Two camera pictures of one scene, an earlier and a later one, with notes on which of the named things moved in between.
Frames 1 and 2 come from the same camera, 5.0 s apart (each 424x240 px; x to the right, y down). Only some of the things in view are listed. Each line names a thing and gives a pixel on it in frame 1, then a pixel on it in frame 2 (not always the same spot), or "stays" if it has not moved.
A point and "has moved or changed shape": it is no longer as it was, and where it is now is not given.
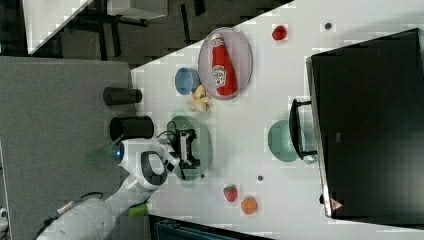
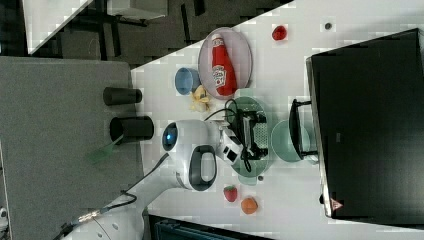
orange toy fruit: (249, 206) stays
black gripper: (182, 147) → (243, 131)
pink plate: (239, 53) stays
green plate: (201, 146) has moved or changed shape
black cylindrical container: (121, 96) stays
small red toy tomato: (279, 33) stays
